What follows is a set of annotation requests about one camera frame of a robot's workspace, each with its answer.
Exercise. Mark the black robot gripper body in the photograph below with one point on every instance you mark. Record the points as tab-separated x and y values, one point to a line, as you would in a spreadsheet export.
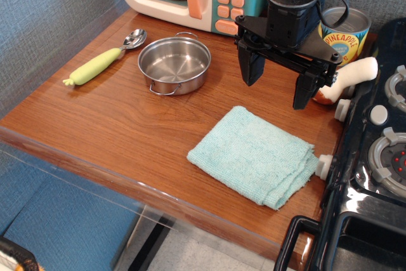
288	36

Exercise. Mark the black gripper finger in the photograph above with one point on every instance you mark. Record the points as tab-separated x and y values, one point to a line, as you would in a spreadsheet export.
307	85
251	63

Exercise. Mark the stainless steel pot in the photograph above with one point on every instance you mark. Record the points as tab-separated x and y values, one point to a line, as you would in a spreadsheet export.
175	65

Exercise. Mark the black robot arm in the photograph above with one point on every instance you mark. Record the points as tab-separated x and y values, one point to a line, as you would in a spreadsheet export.
288	36

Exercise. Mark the white stove knob rear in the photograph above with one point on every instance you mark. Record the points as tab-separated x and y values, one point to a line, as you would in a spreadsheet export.
342	108

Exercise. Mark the white stove knob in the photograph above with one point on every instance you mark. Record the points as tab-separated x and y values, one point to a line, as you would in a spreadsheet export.
342	108
323	166

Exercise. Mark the pineapple slices can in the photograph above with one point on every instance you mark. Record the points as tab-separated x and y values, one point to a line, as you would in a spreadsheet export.
348	39

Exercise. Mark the plush mushroom toy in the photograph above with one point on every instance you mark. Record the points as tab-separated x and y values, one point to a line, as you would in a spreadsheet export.
352	74

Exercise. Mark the white stove knob front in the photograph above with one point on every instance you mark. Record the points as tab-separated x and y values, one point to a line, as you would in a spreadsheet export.
323	166

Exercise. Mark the light blue folded towel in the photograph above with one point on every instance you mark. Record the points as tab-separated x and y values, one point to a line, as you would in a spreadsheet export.
255	158

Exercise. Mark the black toy stove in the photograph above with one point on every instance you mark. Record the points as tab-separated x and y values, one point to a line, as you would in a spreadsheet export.
362	225

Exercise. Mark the dark object bottom left corner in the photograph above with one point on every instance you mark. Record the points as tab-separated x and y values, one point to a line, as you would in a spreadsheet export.
15	257

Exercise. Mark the spoon with green handle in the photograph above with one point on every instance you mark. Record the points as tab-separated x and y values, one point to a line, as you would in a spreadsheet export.
98	64

